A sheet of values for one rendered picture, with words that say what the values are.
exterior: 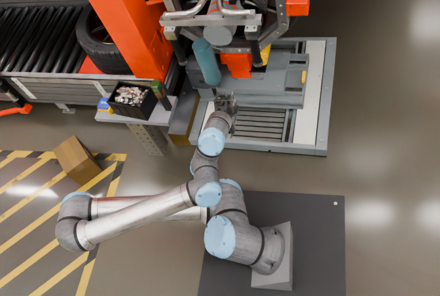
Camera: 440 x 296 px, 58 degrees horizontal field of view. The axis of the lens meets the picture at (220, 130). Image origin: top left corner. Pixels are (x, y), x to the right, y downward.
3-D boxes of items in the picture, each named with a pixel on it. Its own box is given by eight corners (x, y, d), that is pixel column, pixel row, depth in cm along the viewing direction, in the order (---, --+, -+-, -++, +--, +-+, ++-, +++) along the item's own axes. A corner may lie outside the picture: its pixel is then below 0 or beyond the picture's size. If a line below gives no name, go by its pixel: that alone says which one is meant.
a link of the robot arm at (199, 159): (189, 183, 146) (198, 158, 138) (187, 161, 155) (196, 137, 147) (213, 186, 148) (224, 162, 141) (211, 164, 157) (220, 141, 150)
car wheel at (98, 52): (184, -3, 279) (174, -33, 260) (188, 66, 243) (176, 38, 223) (97, 18, 288) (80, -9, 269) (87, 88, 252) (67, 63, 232)
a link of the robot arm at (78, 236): (42, 252, 141) (215, 185, 130) (49, 224, 151) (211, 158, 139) (63, 268, 149) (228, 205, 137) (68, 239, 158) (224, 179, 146)
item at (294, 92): (309, 62, 248) (308, 52, 240) (303, 110, 230) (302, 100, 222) (232, 61, 263) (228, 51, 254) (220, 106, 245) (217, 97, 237)
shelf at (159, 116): (178, 99, 211) (176, 95, 208) (169, 126, 203) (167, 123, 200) (107, 95, 223) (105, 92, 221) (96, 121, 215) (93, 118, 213)
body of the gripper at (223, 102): (234, 93, 157) (228, 108, 148) (236, 112, 162) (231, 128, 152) (215, 93, 159) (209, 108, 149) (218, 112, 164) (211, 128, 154)
